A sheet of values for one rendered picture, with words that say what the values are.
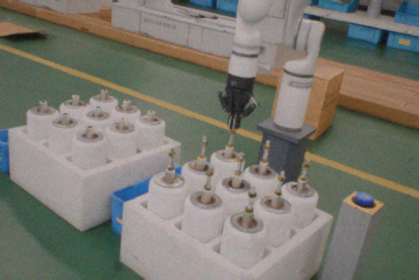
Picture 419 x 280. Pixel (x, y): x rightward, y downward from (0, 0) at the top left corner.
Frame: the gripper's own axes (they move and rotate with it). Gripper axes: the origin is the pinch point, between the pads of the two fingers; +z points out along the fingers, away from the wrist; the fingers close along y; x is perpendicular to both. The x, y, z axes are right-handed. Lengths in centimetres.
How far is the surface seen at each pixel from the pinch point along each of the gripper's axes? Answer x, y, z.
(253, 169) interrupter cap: -1.8, 9.6, 9.9
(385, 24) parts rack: 424, -100, 14
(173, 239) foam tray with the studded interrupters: -31.8, 9.4, 18.4
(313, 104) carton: 95, -19, 19
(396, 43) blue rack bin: 429, -84, 32
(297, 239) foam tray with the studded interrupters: -10.8, 29.8, 17.2
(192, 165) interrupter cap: -13.4, -2.1, 10.0
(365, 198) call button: -6.5, 41.1, 2.2
